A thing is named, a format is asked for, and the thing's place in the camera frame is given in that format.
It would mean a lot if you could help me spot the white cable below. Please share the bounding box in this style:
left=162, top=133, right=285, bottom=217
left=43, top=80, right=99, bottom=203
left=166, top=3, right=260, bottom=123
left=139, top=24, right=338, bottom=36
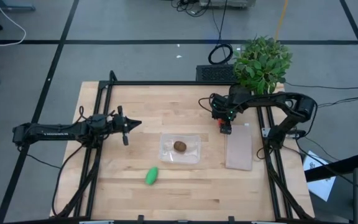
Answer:
left=0, top=0, right=27, bottom=47

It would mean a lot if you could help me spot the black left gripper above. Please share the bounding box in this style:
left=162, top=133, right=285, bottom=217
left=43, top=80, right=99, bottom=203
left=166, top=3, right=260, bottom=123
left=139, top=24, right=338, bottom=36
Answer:
left=111, top=105, right=143, bottom=147

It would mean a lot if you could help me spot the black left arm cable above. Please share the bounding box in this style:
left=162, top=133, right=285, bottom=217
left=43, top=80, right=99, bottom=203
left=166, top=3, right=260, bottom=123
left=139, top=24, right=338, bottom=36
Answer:
left=78, top=105, right=87, bottom=124

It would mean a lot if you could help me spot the black device at table edge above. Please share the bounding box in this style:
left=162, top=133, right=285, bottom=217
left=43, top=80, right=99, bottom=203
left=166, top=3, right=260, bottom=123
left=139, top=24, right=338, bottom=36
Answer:
left=50, top=70, right=315, bottom=224

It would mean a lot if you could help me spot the orange cable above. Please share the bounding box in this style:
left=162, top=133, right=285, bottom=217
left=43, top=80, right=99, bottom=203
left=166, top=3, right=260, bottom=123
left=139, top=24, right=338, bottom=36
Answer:
left=273, top=0, right=290, bottom=41

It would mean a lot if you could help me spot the green toy corn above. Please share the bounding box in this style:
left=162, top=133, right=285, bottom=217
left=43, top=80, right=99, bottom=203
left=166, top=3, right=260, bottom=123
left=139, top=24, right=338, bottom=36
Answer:
left=144, top=166, right=160, bottom=186

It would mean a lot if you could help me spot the black desk bar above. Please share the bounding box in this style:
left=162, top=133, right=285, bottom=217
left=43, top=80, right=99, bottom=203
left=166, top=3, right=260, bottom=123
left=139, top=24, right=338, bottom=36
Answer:
left=304, top=151, right=358, bottom=183

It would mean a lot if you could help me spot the grey device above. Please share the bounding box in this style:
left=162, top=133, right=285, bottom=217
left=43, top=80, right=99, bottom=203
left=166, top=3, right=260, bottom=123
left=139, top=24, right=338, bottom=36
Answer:
left=198, top=0, right=256, bottom=9

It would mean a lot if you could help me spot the white paper sheet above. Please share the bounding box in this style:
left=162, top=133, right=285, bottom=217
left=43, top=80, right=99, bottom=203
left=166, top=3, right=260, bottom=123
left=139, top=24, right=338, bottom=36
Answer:
left=302, top=150, right=337, bottom=202

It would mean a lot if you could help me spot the green potted plant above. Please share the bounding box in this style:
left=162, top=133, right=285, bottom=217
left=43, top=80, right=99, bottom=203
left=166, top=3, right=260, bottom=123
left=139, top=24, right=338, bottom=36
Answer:
left=228, top=35, right=294, bottom=96

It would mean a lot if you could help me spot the grey furniture leg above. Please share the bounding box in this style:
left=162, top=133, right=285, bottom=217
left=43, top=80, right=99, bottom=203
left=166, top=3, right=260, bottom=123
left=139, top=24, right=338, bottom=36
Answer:
left=0, top=0, right=37, bottom=14

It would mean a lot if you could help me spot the coiled black cable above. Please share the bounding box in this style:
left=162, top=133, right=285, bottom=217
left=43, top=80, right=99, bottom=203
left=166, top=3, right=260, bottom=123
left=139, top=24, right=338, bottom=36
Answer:
left=208, top=42, right=234, bottom=66

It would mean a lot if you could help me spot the clear plastic tupperware container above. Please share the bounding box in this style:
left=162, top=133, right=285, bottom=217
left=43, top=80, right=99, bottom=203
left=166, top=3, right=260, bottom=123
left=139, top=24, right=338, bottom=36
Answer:
left=159, top=133, right=202, bottom=165

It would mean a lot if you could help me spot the black vented box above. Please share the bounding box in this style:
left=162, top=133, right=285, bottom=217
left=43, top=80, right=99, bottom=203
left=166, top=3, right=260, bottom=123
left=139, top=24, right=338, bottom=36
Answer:
left=195, top=64, right=237, bottom=83

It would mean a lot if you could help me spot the black cable bundle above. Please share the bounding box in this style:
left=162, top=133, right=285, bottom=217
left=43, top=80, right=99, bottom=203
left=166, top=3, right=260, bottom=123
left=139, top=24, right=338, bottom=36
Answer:
left=170, top=0, right=211, bottom=18

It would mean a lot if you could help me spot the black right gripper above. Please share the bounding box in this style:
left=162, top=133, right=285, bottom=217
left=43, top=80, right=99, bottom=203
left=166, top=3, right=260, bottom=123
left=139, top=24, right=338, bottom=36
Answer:
left=211, top=93, right=239, bottom=135

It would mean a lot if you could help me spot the translucent tupperware lid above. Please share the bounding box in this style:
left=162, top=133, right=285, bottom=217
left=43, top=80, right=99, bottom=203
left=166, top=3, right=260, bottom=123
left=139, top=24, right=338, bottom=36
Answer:
left=225, top=124, right=254, bottom=171

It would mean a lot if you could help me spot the brown toy kiwi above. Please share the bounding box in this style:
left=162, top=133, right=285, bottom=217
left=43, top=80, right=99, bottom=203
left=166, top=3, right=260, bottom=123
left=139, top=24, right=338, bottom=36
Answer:
left=173, top=140, right=188, bottom=153

